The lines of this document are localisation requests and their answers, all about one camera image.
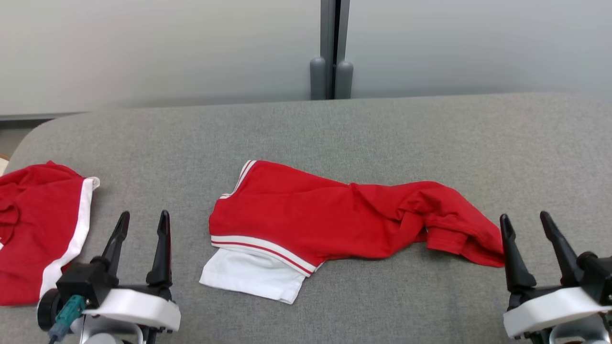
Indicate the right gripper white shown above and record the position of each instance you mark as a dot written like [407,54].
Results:
[545,308]

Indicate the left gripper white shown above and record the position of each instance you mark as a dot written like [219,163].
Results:
[138,306]

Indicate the red Bulls garment white band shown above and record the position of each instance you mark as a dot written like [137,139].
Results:
[33,224]

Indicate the red shirt with striped hem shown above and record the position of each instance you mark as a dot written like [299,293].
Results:
[311,215]

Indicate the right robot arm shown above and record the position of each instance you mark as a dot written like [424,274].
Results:
[578,334]

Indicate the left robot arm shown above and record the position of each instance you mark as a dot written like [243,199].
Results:
[103,338]

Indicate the light wooden object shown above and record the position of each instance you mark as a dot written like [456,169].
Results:
[3,165]

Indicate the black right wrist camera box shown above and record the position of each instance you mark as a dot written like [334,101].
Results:
[597,277]

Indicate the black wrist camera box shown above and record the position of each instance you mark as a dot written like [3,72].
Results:
[83,282]
[597,277]

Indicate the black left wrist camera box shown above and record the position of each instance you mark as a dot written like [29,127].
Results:
[83,282]

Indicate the grey metal partition post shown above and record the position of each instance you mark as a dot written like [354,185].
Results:
[326,28]

